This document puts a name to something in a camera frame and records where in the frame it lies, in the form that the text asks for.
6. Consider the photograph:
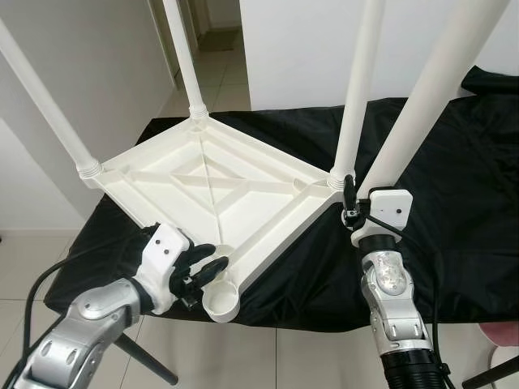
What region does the pink round stool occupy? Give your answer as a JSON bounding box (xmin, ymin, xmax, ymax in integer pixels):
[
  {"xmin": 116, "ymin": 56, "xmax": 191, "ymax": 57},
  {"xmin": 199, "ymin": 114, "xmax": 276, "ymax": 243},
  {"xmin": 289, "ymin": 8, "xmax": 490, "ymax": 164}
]
[{"xmin": 478, "ymin": 323, "xmax": 519, "ymax": 345}]

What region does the white door frame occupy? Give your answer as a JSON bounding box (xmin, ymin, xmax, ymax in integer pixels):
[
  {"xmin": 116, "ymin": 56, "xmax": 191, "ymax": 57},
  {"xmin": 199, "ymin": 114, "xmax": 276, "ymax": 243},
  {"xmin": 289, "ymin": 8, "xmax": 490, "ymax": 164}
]
[{"xmin": 150, "ymin": 0, "xmax": 204, "ymax": 82}]

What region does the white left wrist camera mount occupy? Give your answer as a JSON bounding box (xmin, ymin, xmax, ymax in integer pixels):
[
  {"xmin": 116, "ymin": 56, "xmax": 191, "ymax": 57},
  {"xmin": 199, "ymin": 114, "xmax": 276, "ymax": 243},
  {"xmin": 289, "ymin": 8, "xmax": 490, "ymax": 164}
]
[{"xmin": 138, "ymin": 223, "xmax": 191, "ymax": 315}]

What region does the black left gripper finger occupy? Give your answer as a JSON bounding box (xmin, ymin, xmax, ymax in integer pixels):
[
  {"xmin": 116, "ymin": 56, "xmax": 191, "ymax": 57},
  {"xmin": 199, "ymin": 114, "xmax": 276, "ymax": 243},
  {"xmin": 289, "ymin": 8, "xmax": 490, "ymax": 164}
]
[
  {"xmin": 195, "ymin": 256, "xmax": 230, "ymax": 286},
  {"xmin": 182, "ymin": 243, "xmax": 218, "ymax": 268}
]

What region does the brown doormat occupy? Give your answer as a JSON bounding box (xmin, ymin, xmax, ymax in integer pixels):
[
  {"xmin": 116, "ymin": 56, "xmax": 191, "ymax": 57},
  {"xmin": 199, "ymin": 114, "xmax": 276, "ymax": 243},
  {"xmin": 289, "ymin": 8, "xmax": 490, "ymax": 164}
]
[{"xmin": 199, "ymin": 28, "xmax": 242, "ymax": 51}]

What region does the white plastic table leg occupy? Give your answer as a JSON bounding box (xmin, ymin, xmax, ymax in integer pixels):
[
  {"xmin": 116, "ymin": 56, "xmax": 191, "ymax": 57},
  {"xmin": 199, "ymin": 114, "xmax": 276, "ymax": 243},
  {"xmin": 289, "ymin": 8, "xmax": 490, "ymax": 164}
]
[
  {"xmin": 357, "ymin": 0, "xmax": 512, "ymax": 199},
  {"xmin": 162, "ymin": 0, "xmax": 210, "ymax": 121},
  {"xmin": 0, "ymin": 20, "xmax": 105, "ymax": 189},
  {"xmin": 328, "ymin": 0, "xmax": 386, "ymax": 191}
]

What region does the white plastic table top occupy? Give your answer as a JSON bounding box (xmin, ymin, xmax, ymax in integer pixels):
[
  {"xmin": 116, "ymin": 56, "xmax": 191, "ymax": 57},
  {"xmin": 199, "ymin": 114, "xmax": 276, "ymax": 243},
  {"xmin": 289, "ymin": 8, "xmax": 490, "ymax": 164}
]
[{"xmin": 81, "ymin": 109, "xmax": 358, "ymax": 323}]

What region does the black cloth table cover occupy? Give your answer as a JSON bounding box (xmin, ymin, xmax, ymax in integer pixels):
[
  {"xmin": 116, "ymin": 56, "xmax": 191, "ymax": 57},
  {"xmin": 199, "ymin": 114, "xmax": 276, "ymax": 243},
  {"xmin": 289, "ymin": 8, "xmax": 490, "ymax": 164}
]
[{"xmin": 45, "ymin": 66, "xmax": 519, "ymax": 333}]

